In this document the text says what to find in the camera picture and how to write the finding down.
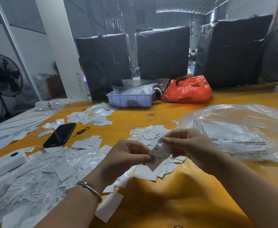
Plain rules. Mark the person's left hand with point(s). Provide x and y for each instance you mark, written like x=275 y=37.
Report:
x=120 y=161

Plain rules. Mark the person's right hand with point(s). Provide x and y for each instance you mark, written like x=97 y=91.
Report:
x=196 y=151

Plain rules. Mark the person's right thumb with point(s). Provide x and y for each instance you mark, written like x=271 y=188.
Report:
x=171 y=142

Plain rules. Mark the person's left thumb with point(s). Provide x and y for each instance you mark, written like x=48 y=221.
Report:
x=143 y=159

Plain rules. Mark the white printed size label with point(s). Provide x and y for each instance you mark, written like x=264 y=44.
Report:
x=158 y=157

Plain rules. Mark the person's right forearm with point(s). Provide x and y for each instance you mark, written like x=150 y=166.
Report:
x=255 y=194

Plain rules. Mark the person's left forearm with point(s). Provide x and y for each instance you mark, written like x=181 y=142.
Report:
x=70 y=208

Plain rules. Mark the small pile of white labels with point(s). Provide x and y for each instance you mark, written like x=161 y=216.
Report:
x=150 y=136

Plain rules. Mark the orange plastic bag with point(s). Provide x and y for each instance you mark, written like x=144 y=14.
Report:
x=188 y=89

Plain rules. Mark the lavender plastic tray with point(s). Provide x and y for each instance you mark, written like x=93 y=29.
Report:
x=130 y=100

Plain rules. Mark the blank white label strip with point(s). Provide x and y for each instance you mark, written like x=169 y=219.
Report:
x=109 y=207

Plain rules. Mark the clear bag of labels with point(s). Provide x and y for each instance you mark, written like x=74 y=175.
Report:
x=136 y=89

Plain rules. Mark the scattered pile of white labels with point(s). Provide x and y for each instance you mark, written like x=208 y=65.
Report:
x=95 y=115

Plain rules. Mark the large clear printed plastic bag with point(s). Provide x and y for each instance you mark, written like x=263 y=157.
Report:
x=236 y=130

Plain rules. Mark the flat clear plastic bag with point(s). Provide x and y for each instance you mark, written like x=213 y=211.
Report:
x=141 y=81

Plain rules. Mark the black smartphone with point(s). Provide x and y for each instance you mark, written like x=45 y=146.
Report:
x=60 y=135

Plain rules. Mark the black wrapped bundle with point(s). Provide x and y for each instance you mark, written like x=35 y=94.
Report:
x=164 y=53
x=103 y=66
x=229 y=52

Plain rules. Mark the crumpled clear plastic wrap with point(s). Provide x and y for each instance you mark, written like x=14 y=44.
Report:
x=53 y=104

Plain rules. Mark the large heap of bagged labels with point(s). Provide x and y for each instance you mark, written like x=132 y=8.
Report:
x=39 y=178

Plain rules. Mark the brown cardboard box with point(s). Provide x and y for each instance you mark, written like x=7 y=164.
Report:
x=55 y=86

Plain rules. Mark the black fan with round grille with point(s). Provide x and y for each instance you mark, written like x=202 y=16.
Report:
x=275 y=54

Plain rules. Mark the white paper sheets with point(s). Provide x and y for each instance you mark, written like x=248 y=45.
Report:
x=8 y=130

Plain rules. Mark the white label printer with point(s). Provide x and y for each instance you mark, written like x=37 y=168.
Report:
x=3 y=165

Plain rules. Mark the white pillar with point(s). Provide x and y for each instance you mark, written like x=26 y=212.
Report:
x=60 y=45

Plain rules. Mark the black standing fan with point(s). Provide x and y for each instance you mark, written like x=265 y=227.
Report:
x=3 y=75

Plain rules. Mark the white slanted beam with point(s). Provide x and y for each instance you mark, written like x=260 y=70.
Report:
x=15 y=45

